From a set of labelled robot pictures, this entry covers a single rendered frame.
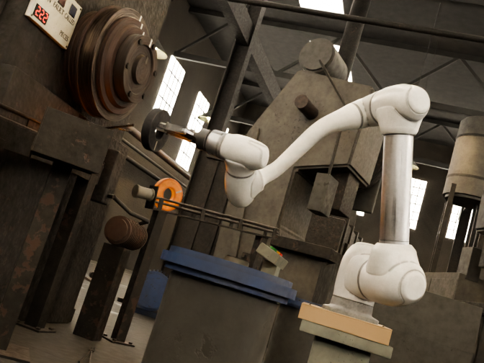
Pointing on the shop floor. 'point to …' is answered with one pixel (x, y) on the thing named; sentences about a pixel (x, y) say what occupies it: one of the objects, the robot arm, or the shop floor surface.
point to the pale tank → (464, 179)
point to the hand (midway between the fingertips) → (158, 125)
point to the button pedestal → (274, 265)
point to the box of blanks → (418, 325)
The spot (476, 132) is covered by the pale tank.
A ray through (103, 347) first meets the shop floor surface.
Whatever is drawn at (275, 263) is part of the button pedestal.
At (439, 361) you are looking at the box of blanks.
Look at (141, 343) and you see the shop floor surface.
